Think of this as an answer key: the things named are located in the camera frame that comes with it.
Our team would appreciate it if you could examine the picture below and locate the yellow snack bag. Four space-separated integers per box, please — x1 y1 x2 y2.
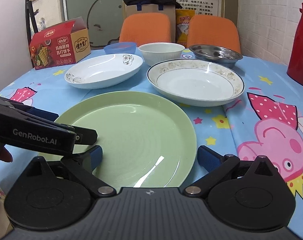
176 9 195 47

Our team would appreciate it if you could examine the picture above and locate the black metal rack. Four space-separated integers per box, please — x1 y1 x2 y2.
25 0 40 45

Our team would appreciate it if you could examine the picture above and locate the green plate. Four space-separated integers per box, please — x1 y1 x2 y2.
57 91 197 190

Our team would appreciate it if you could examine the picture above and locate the red cracker box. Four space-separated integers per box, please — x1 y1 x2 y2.
29 17 91 70

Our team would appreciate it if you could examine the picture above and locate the right orange chair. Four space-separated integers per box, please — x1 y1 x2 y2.
187 15 241 53

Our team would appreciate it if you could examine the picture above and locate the cartoon pig tablecloth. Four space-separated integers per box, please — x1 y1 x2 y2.
0 56 303 239

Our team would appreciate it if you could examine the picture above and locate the blue plastic bowl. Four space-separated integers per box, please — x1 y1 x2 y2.
104 42 136 54

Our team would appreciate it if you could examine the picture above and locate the stainless steel bowl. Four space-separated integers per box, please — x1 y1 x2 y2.
189 44 243 68

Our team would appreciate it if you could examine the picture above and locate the white ribbed bowl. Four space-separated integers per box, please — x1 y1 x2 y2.
138 42 185 66

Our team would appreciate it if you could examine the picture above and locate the red thermos jug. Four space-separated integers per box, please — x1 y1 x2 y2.
287 3 303 86

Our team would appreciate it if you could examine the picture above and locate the orange chair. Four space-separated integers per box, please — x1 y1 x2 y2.
187 15 241 53
119 12 171 47

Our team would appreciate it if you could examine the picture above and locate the white floral oval plate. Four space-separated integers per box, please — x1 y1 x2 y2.
65 54 143 89

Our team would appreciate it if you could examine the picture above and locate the white gold-rimmed plate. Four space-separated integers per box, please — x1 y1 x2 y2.
147 59 245 107

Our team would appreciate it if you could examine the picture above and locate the cardboard box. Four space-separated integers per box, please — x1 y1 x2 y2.
125 4 176 42

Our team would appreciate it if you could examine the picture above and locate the left orange chair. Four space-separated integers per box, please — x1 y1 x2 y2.
119 12 171 47

